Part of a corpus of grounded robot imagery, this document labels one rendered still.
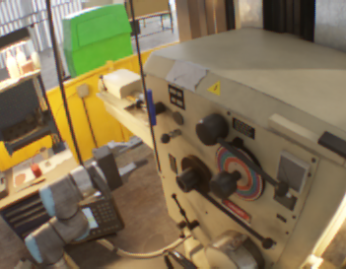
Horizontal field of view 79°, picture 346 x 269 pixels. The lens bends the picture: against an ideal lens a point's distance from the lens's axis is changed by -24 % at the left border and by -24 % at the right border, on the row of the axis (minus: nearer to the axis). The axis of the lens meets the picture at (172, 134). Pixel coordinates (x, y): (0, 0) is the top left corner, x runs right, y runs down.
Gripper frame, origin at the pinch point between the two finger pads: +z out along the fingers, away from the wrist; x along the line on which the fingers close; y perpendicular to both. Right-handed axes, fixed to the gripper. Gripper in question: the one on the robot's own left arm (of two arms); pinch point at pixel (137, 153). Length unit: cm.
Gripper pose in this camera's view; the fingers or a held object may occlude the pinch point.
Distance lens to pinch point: 80.3
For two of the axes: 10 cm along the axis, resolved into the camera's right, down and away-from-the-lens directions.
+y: -6.0, -4.0, 6.9
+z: 7.9, -4.2, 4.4
